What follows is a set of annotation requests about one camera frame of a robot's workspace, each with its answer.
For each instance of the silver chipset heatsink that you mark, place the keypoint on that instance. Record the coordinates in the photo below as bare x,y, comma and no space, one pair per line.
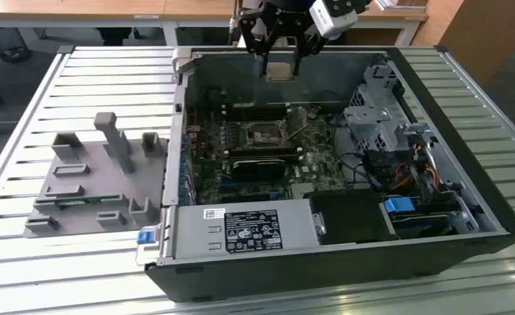
304,188

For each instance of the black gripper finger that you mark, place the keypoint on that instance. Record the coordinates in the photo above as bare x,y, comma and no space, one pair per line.
256,33
308,36

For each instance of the CPU socket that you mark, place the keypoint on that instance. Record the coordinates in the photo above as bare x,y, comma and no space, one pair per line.
265,133

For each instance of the silver CPU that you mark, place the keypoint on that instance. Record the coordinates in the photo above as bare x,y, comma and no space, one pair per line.
281,72

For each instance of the green RAM stick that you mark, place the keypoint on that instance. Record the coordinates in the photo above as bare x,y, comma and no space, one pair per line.
94,199

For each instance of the black drive bay box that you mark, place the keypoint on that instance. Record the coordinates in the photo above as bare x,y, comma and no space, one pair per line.
350,216

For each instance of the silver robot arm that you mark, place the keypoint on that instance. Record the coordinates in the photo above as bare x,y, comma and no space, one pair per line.
289,41

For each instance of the black mesh waste basket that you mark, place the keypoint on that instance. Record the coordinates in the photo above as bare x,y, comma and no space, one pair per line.
9,42

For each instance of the silver power supply unit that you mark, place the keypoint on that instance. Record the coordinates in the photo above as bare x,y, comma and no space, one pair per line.
197,229

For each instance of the white paper stack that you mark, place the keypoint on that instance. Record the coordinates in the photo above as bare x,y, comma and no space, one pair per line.
389,4

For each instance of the black and grey PC case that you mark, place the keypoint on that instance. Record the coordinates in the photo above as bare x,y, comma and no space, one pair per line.
284,279

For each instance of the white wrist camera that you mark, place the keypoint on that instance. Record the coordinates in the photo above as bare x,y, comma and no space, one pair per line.
328,19

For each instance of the black RAM slot bank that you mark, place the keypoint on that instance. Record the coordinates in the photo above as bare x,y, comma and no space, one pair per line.
253,113
262,153

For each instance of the wooden desk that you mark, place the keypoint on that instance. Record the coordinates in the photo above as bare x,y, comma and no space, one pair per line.
87,8

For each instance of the blue case latch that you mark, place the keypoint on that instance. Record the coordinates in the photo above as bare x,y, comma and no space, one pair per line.
146,238

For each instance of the black graphics card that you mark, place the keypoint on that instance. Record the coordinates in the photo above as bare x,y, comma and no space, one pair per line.
258,169

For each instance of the metal drive cage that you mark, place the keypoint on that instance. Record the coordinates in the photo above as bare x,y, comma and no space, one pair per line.
368,121

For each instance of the grey parts rack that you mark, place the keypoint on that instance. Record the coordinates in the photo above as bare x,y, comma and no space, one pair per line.
101,183

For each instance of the green motherboard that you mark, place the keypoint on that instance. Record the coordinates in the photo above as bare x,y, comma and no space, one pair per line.
324,164

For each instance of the blue disk carrier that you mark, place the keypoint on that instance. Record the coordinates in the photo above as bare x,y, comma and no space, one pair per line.
398,206

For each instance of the wooden cabinet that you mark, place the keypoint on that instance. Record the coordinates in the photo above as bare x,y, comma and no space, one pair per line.
481,33

